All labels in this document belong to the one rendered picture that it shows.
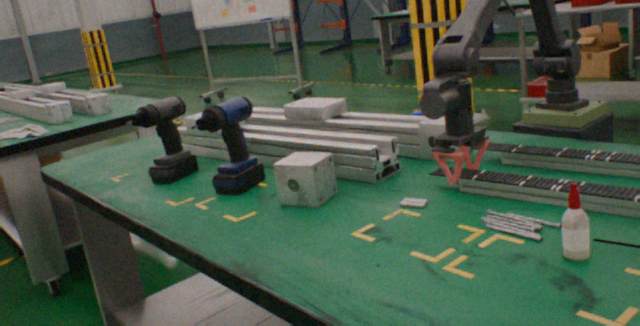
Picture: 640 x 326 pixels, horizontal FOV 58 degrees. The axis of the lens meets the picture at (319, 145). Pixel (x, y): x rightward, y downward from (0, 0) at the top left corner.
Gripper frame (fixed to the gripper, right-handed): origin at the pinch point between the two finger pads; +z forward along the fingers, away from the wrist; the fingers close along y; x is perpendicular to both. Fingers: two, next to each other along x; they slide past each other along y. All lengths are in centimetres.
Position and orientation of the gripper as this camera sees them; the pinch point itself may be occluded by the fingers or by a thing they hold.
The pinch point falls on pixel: (463, 174)
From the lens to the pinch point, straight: 125.2
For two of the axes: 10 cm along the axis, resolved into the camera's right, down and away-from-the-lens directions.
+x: 7.2, 0.8, -6.9
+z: 1.4, 9.6, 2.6
